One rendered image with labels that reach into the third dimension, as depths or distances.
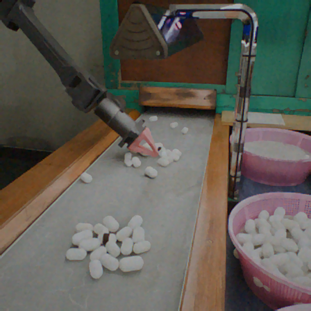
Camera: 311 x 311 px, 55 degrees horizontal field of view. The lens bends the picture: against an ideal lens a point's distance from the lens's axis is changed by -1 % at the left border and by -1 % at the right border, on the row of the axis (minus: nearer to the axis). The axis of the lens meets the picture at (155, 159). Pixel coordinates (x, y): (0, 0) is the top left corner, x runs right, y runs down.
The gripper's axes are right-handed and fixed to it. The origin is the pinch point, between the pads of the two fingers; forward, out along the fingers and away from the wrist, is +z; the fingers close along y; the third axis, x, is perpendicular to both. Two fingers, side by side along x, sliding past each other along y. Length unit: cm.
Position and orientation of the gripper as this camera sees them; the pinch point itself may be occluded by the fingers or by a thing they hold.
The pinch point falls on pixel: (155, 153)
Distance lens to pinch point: 82.8
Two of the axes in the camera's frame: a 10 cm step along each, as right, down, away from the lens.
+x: -6.3, 6.4, 4.4
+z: 7.4, 6.6, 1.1
